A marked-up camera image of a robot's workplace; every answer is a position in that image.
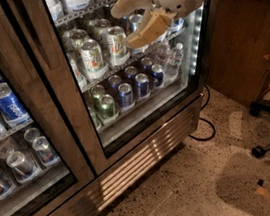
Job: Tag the blue soda can middle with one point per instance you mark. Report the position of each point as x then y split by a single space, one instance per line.
142 85

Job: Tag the blue soda can front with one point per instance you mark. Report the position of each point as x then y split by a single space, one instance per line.
125 96

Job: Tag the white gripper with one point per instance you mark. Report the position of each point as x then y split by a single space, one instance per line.
157 21

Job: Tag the silver can lower left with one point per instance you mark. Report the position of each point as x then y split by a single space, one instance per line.
24 168

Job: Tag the front 7up can right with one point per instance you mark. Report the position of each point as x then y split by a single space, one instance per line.
117 51

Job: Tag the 7up can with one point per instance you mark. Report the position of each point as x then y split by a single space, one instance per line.
92 57
117 51

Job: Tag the blue soda can right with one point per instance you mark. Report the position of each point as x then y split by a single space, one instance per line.
157 72

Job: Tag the glass fridge door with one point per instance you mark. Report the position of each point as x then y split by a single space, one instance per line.
55 184
105 144

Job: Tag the front blue Pepsi can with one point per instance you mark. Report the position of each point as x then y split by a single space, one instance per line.
11 108

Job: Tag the front 7up can left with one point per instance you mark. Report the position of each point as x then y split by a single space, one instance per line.
92 57

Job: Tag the silver blue can lower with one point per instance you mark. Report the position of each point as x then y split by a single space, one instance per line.
45 152

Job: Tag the steel fridge base grille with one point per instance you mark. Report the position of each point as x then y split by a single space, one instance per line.
118 179

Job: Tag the clear water bottle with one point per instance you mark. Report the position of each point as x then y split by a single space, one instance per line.
174 61

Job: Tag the green soda can front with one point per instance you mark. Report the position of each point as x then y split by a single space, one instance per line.
107 108

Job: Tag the front Red Bull can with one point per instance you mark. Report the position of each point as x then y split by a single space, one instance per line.
133 23

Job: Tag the blue soda can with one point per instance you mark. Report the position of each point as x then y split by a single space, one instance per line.
142 85
157 72
125 96

